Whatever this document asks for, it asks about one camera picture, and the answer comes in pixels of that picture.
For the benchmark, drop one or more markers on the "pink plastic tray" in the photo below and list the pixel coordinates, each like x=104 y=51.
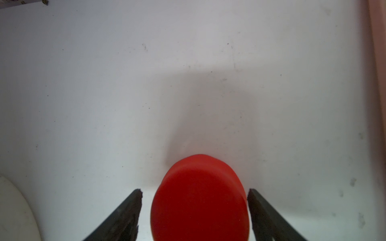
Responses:
x=377 y=10

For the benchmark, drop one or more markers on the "cream waste bin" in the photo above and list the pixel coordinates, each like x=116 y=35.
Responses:
x=17 y=220

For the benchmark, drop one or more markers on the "red jar lid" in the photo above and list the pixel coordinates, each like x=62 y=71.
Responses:
x=200 y=199

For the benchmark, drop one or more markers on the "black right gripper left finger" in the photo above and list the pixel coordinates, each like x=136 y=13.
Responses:
x=122 y=223

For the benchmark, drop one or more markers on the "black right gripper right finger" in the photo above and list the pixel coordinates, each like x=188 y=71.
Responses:
x=267 y=223

